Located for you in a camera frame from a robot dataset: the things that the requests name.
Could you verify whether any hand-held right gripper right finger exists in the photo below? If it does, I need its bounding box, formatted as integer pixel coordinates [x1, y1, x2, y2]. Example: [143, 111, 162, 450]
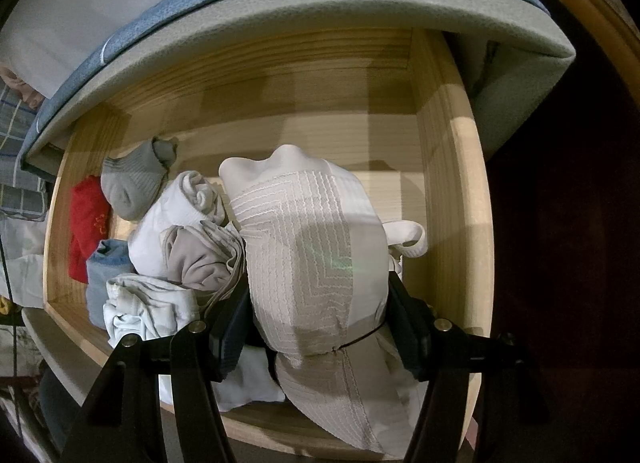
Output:
[385, 273, 551, 463]

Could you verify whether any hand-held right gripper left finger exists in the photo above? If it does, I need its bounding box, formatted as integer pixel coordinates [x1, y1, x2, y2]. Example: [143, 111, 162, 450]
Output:
[60, 285, 253, 463]

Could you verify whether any white sock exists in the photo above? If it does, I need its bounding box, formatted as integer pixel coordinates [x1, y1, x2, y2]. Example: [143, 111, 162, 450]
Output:
[129, 170, 236, 289]

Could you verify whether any beige textured sock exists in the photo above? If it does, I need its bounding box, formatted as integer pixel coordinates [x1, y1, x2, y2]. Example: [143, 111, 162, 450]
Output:
[219, 144, 431, 459]

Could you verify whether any gray sock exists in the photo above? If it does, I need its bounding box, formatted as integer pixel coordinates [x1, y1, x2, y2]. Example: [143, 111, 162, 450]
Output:
[101, 137, 179, 221]

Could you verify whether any red underwear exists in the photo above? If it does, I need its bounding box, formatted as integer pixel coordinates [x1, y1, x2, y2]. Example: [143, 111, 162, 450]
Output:
[69, 177, 112, 284]

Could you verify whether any wooden drawer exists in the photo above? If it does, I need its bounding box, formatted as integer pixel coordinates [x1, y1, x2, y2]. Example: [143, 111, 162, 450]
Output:
[42, 28, 496, 461]

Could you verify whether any beige underwear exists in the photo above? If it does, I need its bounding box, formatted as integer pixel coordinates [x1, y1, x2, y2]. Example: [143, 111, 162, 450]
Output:
[160, 220, 248, 304]

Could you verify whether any pale crumpled underwear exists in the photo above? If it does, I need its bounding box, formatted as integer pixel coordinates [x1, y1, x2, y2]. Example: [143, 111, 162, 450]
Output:
[103, 274, 201, 349]

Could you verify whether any white cloth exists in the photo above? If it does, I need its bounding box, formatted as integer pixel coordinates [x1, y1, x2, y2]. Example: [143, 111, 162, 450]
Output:
[159, 343, 286, 411]

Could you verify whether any white plastic bag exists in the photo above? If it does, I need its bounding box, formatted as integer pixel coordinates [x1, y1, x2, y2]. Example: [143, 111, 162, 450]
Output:
[0, 213, 46, 304]

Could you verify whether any gray plaid cloth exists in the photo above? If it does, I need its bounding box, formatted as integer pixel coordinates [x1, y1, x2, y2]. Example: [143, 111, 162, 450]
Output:
[0, 78, 51, 216]

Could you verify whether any white box with teal mark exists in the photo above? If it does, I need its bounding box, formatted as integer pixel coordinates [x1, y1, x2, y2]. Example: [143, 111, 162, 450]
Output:
[0, 0, 471, 98]

